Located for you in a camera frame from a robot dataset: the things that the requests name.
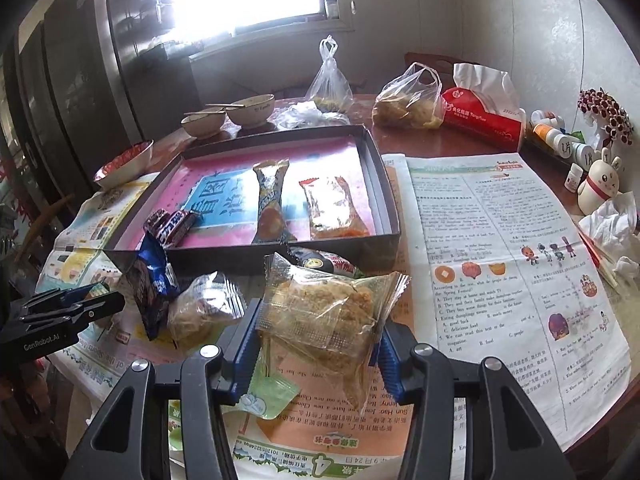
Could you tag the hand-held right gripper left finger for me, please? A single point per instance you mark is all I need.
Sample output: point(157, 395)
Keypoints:
point(247, 350)

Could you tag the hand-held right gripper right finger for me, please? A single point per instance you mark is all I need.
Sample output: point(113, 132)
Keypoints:
point(390, 365)

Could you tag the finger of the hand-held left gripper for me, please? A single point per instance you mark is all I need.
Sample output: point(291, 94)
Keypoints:
point(75, 295)
point(85, 312)

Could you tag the clear brown pastry packet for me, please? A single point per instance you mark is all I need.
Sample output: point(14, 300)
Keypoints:
point(205, 310)

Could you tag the blue cookie packet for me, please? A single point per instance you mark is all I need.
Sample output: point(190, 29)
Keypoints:
point(150, 285)

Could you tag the clear floss cake packet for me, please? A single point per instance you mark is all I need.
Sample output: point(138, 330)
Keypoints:
point(325, 310)

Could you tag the dark cardboard box tray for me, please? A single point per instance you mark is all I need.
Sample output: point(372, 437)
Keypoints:
point(225, 259)

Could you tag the dark chocolate bar wrapper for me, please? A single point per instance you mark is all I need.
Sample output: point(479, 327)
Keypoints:
point(170, 225)

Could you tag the long gold snack packet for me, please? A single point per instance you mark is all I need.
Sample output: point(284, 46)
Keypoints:
point(272, 200)

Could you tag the clear orange-ended snack packet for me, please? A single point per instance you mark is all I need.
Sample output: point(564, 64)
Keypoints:
point(332, 205)

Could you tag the light green snack packet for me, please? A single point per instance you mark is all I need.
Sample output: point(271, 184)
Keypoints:
point(270, 400)

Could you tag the wooden chair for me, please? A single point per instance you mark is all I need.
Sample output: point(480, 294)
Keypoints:
point(50, 215)
point(435, 62)

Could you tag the colourful newspaper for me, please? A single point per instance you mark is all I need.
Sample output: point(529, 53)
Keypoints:
point(310, 432)

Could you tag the red and white bowl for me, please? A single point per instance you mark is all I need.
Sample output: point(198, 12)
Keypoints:
point(122, 165)

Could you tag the text newspaper page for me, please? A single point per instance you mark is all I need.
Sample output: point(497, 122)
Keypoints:
point(500, 260)

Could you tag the beige ceramic bowl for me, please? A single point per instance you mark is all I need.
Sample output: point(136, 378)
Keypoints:
point(202, 125)
point(250, 110)

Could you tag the wooden chopstick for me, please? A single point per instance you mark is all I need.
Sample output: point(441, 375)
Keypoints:
point(225, 105)
point(202, 112)

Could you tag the dark refrigerator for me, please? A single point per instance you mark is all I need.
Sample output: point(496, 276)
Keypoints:
point(75, 60)

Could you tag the crumpled clear plastic wrap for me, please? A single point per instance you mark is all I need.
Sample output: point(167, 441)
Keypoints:
point(310, 115)

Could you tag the crumpled white tissue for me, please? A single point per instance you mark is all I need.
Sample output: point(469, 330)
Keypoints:
point(610, 230)

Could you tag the small white bottle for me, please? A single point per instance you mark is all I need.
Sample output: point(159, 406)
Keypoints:
point(575, 179)

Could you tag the plastic bag of fried food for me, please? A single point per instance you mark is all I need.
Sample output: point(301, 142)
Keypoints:
point(407, 102)

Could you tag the red tissue pack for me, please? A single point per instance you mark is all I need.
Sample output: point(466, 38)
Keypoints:
point(480, 115)

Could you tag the white rabbit figurine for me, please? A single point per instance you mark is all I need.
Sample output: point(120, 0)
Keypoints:
point(600, 185)

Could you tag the orange label bottle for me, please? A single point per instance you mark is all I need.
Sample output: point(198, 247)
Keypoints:
point(547, 137)

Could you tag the knotted clear plastic bag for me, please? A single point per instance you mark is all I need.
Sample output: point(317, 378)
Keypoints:
point(330, 85)

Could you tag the white labelled jar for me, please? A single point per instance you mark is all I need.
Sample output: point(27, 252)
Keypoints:
point(567, 146)
point(584, 155)

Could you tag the white medicine bottle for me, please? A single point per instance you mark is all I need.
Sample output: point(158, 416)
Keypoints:
point(547, 117)

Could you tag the red white flower twig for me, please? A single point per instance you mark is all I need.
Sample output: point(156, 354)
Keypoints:
point(605, 110)

